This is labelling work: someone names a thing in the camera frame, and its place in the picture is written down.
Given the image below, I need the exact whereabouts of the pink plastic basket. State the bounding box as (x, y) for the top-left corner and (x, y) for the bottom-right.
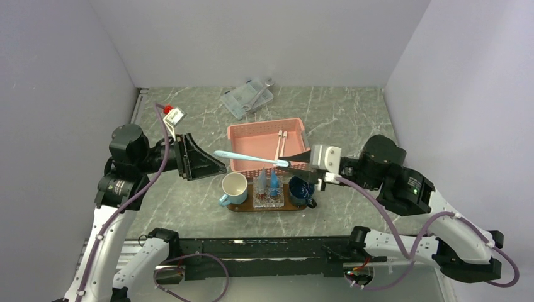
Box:
(227, 118), (310, 160)

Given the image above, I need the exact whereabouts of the light blue mug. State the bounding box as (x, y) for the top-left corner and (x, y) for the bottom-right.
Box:
(219, 172), (248, 207)

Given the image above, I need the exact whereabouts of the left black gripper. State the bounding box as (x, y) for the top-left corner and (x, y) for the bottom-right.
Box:
(136, 132), (226, 180)

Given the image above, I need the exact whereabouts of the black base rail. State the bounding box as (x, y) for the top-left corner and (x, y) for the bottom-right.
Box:
(164, 236), (387, 281)

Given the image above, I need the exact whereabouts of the white toothbrush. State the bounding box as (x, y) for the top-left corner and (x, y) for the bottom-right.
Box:
(274, 130), (283, 160)

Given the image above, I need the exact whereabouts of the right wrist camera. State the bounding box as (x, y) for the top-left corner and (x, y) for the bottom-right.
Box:
(309, 145), (342, 191)

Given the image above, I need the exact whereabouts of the clear acrylic toothbrush holder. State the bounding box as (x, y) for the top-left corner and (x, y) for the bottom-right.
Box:
(253, 177), (285, 208)

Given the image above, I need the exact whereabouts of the pink toothbrush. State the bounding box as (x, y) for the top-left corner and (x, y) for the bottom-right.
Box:
(278, 131), (288, 157)

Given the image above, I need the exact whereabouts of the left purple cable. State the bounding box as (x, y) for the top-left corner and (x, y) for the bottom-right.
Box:
(77, 102), (230, 302)

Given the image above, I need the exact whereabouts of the blue toothpaste tube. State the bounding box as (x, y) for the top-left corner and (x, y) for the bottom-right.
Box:
(268, 169), (280, 199)

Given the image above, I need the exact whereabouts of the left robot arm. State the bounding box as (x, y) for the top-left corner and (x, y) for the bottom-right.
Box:
(61, 124), (227, 301)

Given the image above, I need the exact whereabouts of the silver wrench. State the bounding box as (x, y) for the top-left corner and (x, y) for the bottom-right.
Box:
(242, 78), (275, 111)

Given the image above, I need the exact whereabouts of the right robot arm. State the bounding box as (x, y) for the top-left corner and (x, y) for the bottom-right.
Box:
(275, 135), (504, 286)

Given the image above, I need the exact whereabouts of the oval wooden tray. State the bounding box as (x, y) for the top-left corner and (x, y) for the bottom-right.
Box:
(226, 184), (305, 213)

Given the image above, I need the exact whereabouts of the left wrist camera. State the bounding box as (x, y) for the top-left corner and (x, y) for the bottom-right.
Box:
(163, 105), (186, 135)

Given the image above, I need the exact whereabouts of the clear plastic box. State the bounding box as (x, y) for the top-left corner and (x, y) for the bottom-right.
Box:
(220, 80), (274, 120)

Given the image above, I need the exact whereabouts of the light blue toothbrush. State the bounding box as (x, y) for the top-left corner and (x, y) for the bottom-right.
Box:
(213, 150), (290, 168)

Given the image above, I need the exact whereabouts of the aluminium side rail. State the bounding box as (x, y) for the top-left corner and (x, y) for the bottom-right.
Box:
(79, 88), (150, 259)

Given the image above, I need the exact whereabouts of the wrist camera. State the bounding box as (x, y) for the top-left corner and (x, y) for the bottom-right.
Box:
(309, 145), (342, 191)
(163, 105), (186, 135)

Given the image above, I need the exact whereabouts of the dark blue mug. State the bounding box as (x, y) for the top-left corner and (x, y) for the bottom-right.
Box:
(288, 176), (317, 209)

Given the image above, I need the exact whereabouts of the white toothpaste tube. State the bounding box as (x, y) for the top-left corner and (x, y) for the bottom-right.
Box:
(255, 167), (266, 200)

